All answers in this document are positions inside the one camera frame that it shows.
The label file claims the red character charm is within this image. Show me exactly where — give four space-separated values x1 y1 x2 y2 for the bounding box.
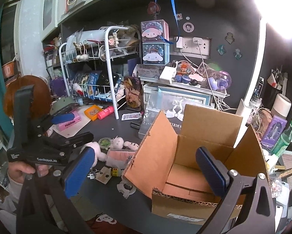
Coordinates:
147 1 161 15

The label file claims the small printed sachet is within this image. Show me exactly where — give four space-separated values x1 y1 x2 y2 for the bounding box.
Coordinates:
121 112 143 121

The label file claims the white desk lamp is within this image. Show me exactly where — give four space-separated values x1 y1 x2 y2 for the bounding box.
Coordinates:
235 0 292 127

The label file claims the white bunny plush toy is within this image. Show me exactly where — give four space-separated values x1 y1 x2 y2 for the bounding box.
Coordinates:
109 136 124 149

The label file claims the pink flat box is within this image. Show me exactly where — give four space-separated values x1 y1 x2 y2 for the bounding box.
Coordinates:
56 110 82 131

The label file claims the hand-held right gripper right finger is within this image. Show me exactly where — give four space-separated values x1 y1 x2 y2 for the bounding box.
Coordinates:
195 147 276 234

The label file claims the white adapter box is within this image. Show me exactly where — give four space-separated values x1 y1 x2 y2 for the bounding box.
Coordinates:
159 66 177 84

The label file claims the white wire rack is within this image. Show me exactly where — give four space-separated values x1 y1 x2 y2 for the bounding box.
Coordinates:
59 26 142 120

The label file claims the pink tissue pack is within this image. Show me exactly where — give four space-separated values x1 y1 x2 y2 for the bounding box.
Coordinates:
106 150 137 170

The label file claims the purple figure box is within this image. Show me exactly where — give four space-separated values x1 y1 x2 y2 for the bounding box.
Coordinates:
261 115 287 149

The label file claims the dried petal snack bag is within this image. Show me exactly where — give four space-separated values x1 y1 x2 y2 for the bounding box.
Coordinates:
124 76 144 110

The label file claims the wall power outlet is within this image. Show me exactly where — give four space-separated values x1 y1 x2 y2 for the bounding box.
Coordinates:
173 36 212 55

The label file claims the green round badge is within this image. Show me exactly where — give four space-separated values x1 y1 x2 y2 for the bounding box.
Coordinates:
98 138 111 150

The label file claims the white plastic tape holder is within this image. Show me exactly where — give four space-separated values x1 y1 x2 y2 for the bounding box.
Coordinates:
116 179 137 199

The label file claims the beige key tag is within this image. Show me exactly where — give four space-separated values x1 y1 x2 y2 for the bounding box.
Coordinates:
95 166 112 183

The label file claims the small yellow label bottle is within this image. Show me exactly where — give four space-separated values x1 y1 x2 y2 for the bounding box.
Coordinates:
109 167 124 177

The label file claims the blue picture frame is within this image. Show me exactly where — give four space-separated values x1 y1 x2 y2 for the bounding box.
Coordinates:
158 86 211 108

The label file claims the small snow globe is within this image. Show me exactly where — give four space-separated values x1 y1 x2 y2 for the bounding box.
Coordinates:
176 62 193 76

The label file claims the purple capsule ball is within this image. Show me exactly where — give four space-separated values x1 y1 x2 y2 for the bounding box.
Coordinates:
211 70 232 91

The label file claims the orange square box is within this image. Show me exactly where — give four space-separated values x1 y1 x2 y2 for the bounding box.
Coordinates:
85 105 103 121

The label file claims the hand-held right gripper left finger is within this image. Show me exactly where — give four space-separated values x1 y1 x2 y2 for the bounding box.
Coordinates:
16 147 96 234

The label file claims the green glass bottle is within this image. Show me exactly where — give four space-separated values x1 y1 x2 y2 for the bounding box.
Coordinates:
270 104 292 155

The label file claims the person's left hand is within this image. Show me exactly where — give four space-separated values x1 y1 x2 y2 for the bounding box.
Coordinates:
8 163 50 183

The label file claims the pink long plush toy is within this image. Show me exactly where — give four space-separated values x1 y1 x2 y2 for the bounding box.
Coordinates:
81 141 107 168

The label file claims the clear acrylic case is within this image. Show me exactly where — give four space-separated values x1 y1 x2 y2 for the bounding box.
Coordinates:
138 91 193 140

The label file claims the pink character cube box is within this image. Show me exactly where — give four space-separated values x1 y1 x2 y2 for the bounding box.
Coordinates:
141 19 169 42

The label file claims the white cylinder device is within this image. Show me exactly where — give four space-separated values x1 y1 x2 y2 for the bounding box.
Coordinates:
272 93 291 117

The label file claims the brown cardboard box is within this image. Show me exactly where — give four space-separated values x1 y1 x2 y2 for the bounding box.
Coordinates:
123 104 271 225

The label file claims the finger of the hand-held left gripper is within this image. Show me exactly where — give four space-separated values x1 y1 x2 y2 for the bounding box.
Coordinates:
32 113 74 133
42 132 94 149

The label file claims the white labelled box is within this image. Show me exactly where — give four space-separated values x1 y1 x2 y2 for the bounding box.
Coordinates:
137 64 165 80

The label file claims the person's left forearm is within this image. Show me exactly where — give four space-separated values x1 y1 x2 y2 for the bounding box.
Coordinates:
4 175 24 205

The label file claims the blue printed box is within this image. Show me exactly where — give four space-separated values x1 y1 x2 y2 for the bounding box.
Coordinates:
84 71 102 100

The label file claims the small white plush piece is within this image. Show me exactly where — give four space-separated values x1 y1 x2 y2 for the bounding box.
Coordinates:
124 141 140 151

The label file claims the blue character cube box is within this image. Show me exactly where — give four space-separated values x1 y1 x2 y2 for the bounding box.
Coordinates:
142 42 170 65

